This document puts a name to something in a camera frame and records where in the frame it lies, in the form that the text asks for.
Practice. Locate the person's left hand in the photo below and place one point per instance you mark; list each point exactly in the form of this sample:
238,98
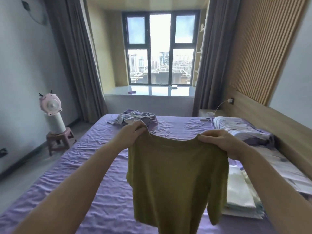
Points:
130,136

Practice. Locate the person's right hand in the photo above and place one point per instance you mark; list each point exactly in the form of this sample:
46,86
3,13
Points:
223,143

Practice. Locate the white t-shirt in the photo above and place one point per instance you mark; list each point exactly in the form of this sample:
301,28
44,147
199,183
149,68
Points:
237,187

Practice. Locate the pale yellow garment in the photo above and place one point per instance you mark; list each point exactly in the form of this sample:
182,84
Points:
249,182

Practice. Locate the green garment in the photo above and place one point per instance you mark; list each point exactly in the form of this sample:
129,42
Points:
178,182

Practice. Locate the purple sheet bed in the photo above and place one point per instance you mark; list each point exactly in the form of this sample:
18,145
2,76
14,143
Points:
73,168

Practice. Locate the person's right forearm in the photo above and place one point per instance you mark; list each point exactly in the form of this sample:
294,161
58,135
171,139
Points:
275,197

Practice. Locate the person's left forearm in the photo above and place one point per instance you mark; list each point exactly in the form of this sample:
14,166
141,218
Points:
68,192

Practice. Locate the crumpled purple grey quilt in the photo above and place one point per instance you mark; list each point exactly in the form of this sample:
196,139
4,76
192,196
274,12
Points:
136,119

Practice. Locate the floral pillow purple trim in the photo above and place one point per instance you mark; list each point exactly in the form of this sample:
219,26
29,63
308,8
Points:
241,130
285,168

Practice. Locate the white round lamp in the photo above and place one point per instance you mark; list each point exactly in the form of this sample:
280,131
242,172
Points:
210,114

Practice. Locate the low beige bedside table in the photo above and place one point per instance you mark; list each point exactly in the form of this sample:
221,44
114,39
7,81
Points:
203,113

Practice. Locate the white bay window sill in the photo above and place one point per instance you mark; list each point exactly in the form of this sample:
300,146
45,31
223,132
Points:
146,91

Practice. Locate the brown plastic stool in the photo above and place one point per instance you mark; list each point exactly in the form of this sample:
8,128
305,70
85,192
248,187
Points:
59,138

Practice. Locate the pink fan white base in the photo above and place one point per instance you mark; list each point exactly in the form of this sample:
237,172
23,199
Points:
53,114

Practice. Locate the grey curtain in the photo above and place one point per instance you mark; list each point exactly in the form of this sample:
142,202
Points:
78,58
217,58

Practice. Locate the wooden window shelf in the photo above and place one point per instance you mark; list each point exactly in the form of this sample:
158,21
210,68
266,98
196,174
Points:
198,53

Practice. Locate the dark framed window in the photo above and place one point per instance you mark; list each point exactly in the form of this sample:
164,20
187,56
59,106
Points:
159,46

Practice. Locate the black air conditioner socket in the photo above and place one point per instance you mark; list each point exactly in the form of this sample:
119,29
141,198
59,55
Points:
25,4

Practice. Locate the slatted wooden wall panel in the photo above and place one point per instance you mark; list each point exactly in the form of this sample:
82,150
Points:
263,46

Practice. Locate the black low wall socket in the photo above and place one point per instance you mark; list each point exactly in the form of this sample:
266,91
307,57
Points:
3,152

